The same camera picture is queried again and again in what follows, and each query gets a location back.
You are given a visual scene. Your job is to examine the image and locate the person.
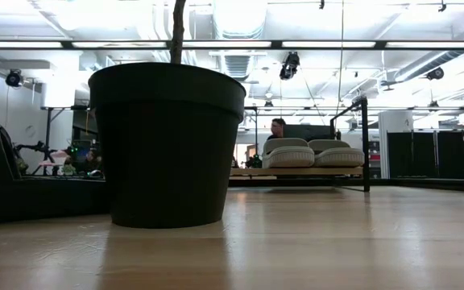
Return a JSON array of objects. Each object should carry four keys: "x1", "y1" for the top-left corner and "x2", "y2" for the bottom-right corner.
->
[
  {"x1": 83, "y1": 147, "x2": 103, "y2": 175},
  {"x1": 266, "y1": 117, "x2": 288, "y2": 142}
]

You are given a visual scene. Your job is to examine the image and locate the large black flower pot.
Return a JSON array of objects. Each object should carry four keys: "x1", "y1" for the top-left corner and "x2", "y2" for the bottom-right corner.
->
[{"x1": 88, "y1": 0, "x2": 247, "y2": 230}]

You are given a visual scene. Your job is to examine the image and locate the black computer monitor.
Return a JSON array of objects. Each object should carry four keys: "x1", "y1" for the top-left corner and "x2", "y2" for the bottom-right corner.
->
[{"x1": 283, "y1": 123, "x2": 334, "y2": 143}]

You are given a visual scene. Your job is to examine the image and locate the black bar with light strips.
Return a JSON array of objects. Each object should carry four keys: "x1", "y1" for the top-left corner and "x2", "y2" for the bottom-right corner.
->
[{"x1": 0, "y1": 39, "x2": 464, "y2": 52}]

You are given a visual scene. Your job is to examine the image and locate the white square pillar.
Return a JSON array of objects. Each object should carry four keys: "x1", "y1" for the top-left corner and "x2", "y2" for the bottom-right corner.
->
[{"x1": 377, "y1": 110, "x2": 415, "y2": 180}]

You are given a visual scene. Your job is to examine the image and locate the pink object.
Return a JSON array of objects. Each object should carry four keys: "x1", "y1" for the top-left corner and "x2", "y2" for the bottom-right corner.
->
[{"x1": 38, "y1": 149, "x2": 70, "y2": 168}]

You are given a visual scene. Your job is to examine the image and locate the black partition panels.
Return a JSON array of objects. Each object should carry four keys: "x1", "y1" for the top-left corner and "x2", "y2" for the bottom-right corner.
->
[{"x1": 386, "y1": 130, "x2": 464, "y2": 180}]

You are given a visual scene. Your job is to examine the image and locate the black ceiling spotlight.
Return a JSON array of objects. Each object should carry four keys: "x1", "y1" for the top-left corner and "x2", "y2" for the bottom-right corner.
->
[
  {"x1": 5, "y1": 68, "x2": 25, "y2": 89},
  {"x1": 425, "y1": 65, "x2": 445, "y2": 81}
]

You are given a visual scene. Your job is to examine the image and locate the wooden shelf with black frame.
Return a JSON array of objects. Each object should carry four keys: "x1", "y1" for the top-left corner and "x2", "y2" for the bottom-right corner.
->
[{"x1": 229, "y1": 95, "x2": 371, "y2": 193}]

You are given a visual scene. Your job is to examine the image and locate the black overhead rig camera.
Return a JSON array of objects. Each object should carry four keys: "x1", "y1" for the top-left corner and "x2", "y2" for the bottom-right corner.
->
[{"x1": 278, "y1": 51, "x2": 301, "y2": 81}]

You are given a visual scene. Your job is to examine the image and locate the round ceiling air duct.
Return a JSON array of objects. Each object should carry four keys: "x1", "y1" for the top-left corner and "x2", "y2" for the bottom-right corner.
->
[{"x1": 210, "y1": 0, "x2": 270, "y2": 81}]

